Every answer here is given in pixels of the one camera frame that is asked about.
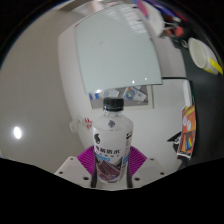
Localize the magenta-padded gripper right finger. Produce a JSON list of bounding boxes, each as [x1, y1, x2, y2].
[[125, 145, 167, 189]]

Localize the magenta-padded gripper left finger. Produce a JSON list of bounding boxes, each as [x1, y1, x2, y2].
[[54, 145, 98, 188]]

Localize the clear black-capped drink bottle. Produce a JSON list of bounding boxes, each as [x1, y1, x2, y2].
[[91, 97, 135, 185]]

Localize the orange colourful magazine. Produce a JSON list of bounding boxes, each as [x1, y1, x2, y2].
[[176, 103, 198, 161]]

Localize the grey pin board with papers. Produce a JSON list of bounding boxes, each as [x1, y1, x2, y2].
[[88, 84, 155, 110]]

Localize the round ceiling light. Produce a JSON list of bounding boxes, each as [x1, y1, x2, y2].
[[13, 125, 23, 141]]

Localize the white whiteboard eraser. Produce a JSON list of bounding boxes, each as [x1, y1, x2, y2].
[[182, 79, 194, 107]]

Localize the whiteboard on stand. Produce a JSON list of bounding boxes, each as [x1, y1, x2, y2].
[[73, 2, 164, 95]]

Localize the flat round red coaster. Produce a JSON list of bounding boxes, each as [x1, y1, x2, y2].
[[172, 25, 186, 38]]

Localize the red wall sign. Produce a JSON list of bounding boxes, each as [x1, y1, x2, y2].
[[82, 116, 94, 130]]

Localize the white mug with yellow handle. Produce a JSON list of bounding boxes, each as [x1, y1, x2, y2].
[[187, 37, 224, 76]]

